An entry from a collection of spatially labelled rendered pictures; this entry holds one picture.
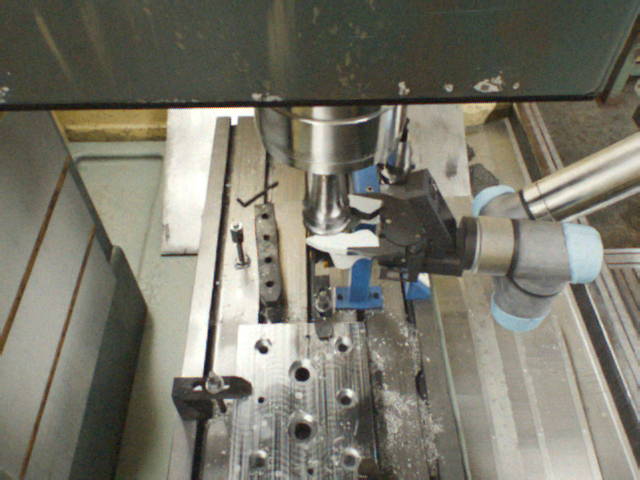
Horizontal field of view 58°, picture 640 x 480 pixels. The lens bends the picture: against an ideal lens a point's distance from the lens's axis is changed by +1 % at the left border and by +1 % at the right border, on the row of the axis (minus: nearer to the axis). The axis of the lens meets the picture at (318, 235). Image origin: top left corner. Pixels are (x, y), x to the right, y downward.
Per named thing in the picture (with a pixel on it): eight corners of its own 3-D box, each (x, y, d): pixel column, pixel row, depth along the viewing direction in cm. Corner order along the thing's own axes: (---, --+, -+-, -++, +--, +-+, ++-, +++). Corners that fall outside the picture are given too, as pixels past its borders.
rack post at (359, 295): (380, 287, 120) (394, 190, 97) (382, 309, 117) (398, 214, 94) (333, 288, 120) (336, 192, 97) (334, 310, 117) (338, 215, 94)
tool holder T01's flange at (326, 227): (303, 200, 75) (302, 187, 73) (348, 199, 75) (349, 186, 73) (302, 237, 71) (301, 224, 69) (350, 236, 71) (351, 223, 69)
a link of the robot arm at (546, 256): (586, 300, 74) (613, 261, 67) (499, 292, 75) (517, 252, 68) (575, 252, 79) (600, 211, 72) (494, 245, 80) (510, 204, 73)
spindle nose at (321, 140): (250, 87, 66) (238, -15, 56) (386, 75, 67) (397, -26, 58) (261, 186, 56) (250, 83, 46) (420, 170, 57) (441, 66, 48)
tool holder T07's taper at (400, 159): (384, 157, 98) (388, 127, 93) (410, 158, 98) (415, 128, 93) (384, 176, 95) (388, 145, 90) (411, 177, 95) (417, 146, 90)
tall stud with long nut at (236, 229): (248, 256, 125) (242, 218, 115) (248, 266, 124) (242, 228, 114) (236, 256, 125) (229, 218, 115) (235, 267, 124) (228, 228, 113)
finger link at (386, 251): (348, 265, 70) (417, 258, 71) (348, 257, 69) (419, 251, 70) (342, 235, 73) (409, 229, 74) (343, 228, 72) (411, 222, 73)
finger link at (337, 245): (308, 279, 74) (378, 273, 75) (308, 252, 70) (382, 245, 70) (306, 260, 76) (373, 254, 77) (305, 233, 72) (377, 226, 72)
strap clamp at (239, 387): (256, 401, 104) (248, 363, 93) (255, 419, 102) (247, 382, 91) (184, 403, 104) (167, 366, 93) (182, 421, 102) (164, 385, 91)
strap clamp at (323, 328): (329, 303, 118) (330, 260, 106) (332, 362, 109) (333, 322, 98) (313, 304, 118) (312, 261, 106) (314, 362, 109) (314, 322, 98)
